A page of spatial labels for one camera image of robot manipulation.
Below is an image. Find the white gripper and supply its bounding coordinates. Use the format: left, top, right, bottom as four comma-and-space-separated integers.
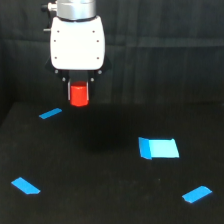
45, 16, 112, 102

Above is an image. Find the red hexagonal block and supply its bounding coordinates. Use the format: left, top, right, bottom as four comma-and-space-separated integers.
70, 81, 89, 107

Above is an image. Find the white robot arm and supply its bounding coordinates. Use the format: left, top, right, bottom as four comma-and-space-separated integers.
41, 0, 111, 107

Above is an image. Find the blue tape strip far left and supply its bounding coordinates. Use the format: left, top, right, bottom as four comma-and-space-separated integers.
39, 108, 62, 119

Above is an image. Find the blue tape strip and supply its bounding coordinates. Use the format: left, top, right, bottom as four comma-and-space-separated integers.
39, 108, 62, 119
182, 186, 212, 203
11, 177, 40, 195

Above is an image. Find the large blue tape patch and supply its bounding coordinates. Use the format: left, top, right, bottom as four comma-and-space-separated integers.
138, 137, 179, 160

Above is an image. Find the blue tape strip near left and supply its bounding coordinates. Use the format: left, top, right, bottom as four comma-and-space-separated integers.
11, 177, 40, 195

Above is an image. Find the blue tape strip near right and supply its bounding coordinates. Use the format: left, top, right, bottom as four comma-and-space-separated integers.
182, 186, 212, 203

